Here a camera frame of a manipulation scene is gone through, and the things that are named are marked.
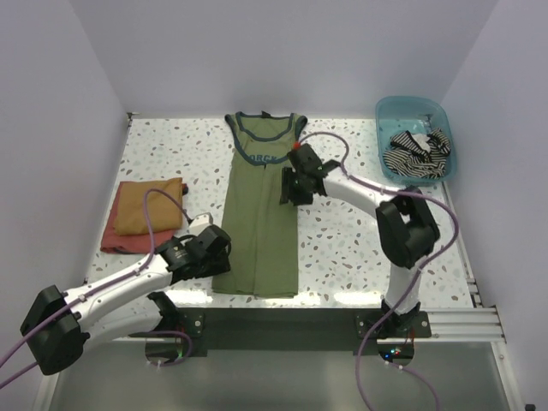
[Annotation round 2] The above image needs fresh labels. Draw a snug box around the olive green tank top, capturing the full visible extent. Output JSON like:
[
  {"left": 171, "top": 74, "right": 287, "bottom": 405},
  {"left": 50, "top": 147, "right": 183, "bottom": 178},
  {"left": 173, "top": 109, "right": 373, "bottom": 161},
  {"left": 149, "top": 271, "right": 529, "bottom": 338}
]
[{"left": 211, "top": 112, "right": 307, "bottom": 298}]

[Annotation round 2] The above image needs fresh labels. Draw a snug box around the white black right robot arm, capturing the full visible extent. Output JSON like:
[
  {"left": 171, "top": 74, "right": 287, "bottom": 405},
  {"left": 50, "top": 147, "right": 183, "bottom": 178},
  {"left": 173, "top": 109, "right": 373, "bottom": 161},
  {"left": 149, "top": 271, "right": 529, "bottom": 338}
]
[{"left": 280, "top": 143, "right": 440, "bottom": 337}]

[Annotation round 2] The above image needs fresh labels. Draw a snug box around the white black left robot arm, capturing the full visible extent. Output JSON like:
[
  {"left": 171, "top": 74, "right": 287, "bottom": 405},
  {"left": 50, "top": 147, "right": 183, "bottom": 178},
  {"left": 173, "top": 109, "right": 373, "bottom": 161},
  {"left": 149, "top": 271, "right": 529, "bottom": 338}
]
[{"left": 21, "top": 224, "right": 231, "bottom": 375}]

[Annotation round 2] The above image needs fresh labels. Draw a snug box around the folded mustard orange tank top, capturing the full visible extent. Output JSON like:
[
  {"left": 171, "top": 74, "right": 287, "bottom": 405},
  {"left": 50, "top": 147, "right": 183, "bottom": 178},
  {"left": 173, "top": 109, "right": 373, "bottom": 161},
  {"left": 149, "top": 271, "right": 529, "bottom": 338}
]
[{"left": 113, "top": 177, "right": 183, "bottom": 235}]

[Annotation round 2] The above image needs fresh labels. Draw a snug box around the folded rust red tank top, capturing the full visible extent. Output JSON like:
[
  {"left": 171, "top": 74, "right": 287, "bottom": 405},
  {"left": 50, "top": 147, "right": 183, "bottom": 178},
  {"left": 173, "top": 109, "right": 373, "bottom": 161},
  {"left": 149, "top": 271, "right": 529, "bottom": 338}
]
[{"left": 100, "top": 204, "right": 182, "bottom": 254}]

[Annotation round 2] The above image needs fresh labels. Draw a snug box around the black white striped tank top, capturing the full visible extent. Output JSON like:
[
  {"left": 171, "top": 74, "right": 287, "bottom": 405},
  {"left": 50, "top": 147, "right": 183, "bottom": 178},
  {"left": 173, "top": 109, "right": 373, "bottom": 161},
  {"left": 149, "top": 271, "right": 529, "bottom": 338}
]
[{"left": 382, "top": 128, "right": 452, "bottom": 179}]

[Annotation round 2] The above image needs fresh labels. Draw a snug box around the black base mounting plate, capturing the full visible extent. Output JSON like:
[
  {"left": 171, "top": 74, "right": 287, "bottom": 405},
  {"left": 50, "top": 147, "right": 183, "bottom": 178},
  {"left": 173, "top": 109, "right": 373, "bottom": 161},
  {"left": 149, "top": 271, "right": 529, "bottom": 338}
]
[{"left": 131, "top": 307, "right": 432, "bottom": 356}]

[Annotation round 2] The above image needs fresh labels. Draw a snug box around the translucent blue plastic bin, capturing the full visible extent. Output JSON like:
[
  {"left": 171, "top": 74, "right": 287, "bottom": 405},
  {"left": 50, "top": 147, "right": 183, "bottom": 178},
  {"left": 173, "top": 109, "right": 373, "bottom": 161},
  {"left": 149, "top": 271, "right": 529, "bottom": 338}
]
[{"left": 375, "top": 96, "right": 457, "bottom": 186}]

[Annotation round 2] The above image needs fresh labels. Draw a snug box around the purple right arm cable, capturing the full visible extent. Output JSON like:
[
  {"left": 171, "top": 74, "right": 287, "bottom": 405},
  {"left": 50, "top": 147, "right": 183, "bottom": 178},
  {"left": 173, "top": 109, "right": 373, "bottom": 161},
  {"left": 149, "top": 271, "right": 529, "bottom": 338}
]
[{"left": 295, "top": 130, "right": 462, "bottom": 411}]

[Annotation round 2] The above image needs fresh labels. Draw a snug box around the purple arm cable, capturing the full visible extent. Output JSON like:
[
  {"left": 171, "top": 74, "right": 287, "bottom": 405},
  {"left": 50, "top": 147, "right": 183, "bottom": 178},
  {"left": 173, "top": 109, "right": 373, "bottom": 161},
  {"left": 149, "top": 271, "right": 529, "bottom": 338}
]
[
  {"left": 0, "top": 188, "right": 198, "bottom": 380},
  {"left": 295, "top": 130, "right": 462, "bottom": 411}
]

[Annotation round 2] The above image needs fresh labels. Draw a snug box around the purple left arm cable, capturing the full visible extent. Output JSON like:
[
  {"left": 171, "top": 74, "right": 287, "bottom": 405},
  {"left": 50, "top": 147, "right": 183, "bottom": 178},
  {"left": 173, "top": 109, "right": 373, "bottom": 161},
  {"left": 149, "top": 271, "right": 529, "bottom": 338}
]
[{"left": 0, "top": 188, "right": 198, "bottom": 380}]

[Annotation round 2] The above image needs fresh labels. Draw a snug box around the aluminium front frame rail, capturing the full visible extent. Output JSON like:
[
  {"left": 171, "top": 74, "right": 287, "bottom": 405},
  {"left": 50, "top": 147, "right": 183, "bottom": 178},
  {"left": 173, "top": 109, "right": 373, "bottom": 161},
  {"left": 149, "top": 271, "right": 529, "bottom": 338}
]
[{"left": 427, "top": 307, "right": 506, "bottom": 343}]

